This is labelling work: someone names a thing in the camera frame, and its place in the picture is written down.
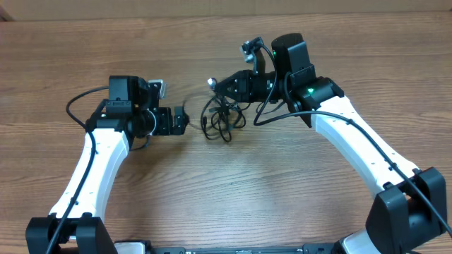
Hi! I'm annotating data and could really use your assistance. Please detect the black USB cable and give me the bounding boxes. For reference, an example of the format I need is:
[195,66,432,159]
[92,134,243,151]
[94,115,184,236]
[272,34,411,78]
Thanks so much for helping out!
[182,90,213,128]

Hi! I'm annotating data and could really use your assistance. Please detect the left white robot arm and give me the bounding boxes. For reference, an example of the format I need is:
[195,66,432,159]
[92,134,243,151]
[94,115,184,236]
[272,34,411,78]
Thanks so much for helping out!
[25,75,189,254]

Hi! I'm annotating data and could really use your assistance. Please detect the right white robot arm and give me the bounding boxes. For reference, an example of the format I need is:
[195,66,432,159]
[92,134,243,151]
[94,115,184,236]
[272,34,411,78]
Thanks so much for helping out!
[201,33,451,253]

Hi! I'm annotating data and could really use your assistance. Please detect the black cable silver plugs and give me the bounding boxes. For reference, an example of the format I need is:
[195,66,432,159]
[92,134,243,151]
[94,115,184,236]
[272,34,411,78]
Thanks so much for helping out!
[200,95,232,143]

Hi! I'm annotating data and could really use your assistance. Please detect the black cable small plugs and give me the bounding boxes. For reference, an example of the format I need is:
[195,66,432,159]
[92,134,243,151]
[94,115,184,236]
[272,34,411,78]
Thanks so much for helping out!
[208,99,251,131]

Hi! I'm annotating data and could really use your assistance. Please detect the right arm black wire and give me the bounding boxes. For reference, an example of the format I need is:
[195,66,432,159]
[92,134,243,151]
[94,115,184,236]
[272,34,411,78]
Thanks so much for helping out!
[253,44,452,237]

